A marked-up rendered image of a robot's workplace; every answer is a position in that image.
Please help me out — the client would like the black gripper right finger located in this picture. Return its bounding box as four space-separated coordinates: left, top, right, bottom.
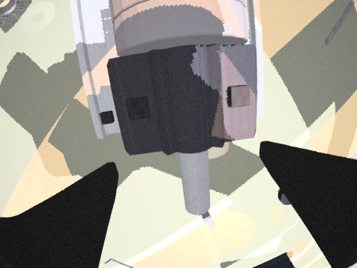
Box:
259 141 357 268

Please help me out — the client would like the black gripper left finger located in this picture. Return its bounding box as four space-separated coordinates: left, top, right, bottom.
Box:
0 162 119 268

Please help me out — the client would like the black ring-shaped washer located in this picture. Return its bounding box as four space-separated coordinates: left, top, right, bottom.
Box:
277 190 291 205

